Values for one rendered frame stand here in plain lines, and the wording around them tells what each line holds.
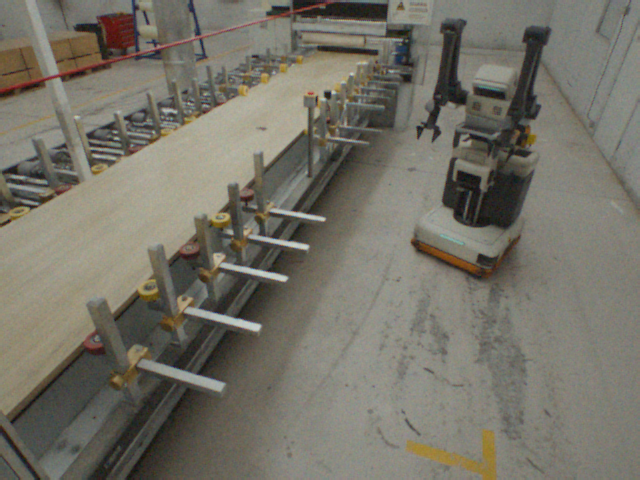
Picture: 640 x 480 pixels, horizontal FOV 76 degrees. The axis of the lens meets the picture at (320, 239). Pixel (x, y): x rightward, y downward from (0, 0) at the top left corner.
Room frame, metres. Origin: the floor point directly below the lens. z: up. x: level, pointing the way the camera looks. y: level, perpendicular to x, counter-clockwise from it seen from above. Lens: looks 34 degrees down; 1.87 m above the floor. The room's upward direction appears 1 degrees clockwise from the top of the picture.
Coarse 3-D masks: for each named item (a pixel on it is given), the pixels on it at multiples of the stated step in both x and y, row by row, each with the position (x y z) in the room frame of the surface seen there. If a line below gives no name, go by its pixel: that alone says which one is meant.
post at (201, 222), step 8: (200, 216) 1.24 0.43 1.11; (200, 224) 1.24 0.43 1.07; (200, 232) 1.24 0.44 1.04; (208, 232) 1.26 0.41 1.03; (200, 240) 1.24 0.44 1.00; (208, 240) 1.25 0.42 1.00; (200, 248) 1.25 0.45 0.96; (208, 248) 1.25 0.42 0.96; (208, 256) 1.24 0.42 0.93; (208, 264) 1.24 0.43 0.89; (216, 280) 1.26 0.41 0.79; (208, 288) 1.24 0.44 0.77; (216, 288) 1.25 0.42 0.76; (208, 296) 1.25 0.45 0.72; (216, 296) 1.24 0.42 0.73
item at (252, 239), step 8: (224, 232) 1.55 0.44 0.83; (232, 232) 1.55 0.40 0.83; (248, 240) 1.51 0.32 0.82; (256, 240) 1.50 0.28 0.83; (264, 240) 1.49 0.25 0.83; (272, 240) 1.50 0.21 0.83; (280, 240) 1.50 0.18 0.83; (280, 248) 1.47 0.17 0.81; (288, 248) 1.46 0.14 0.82; (296, 248) 1.45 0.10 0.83; (304, 248) 1.44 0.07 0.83
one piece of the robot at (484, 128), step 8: (472, 120) 2.48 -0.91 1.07; (480, 120) 2.44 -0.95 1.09; (488, 120) 2.42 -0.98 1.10; (456, 128) 2.44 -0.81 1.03; (464, 128) 2.43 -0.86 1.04; (472, 128) 2.43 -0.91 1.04; (480, 128) 2.43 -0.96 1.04; (488, 128) 2.41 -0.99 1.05; (496, 128) 2.38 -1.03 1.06; (456, 136) 2.49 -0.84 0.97; (472, 136) 2.47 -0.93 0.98; (480, 136) 2.44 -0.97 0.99; (488, 136) 2.32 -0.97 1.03; (496, 136) 2.30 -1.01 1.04; (456, 144) 2.51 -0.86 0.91; (496, 152) 2.34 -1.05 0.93
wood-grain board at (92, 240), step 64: (320, 64) 4.89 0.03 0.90; (192, 128) 2.73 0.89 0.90; (128, 192) 1.79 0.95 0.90; (192, 192) 1.81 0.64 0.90; (0, 256) 1.25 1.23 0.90; (64, 256) 1.26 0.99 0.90; (128, 256) 1.27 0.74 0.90; (0, 320) 0.92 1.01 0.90; (64, 320) 0.93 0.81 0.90; (0, 384) 0.69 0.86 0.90
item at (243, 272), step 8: (192, 264) 1.31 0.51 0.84; (200, 264) 1.30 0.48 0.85; (224, 264) 1.29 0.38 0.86; (224, 272) 1.27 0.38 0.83; (232, 272) 1.26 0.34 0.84; (240, 272) 1.25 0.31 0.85; (248, 272) 1.24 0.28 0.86; (256, 272) 1.24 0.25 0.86; (264, 272) 1.24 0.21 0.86; (256, 280) 1.23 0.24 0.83; (264, 280) 1.22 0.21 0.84; (272, 280) 1.21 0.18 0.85; (280, 280) 1.20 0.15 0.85
